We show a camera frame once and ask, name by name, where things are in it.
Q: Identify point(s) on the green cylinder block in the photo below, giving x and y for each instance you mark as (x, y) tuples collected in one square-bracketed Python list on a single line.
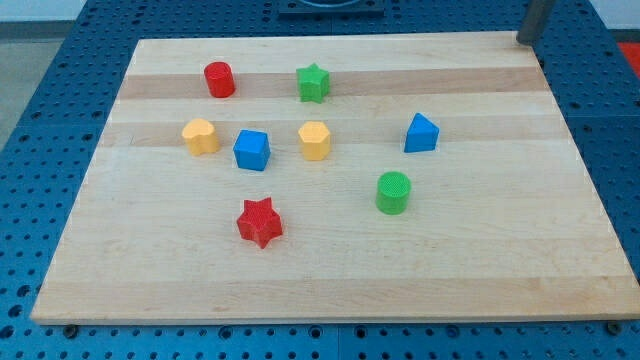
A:
[(392, 193)]

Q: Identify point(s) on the yellow heart block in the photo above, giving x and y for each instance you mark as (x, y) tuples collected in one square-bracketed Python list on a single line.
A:
[(200, 137)]

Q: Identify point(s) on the green star block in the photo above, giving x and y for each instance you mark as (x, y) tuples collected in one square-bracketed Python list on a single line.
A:
[(313, 83)]

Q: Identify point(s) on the wooden board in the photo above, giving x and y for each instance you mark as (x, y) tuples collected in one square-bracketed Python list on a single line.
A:
[(503, 222)]

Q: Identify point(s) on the blue cube block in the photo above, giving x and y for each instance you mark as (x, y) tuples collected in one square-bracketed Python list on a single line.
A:
[(252, 150)]

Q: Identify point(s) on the yellow hexagon block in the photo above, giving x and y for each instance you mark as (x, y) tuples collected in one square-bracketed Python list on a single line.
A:
[(315, 140)]

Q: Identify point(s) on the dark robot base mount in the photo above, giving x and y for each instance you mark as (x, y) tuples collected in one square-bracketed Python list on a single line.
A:
[(294, 8)]

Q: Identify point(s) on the red star block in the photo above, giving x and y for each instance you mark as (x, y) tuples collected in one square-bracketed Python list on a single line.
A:
[(259, 222)]

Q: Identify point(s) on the blue triangle block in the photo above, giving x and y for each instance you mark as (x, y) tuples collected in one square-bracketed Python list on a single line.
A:
[(422, 135)]

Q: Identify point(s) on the red cylinder block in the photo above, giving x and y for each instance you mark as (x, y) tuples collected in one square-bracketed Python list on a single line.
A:
[(219, 79)]

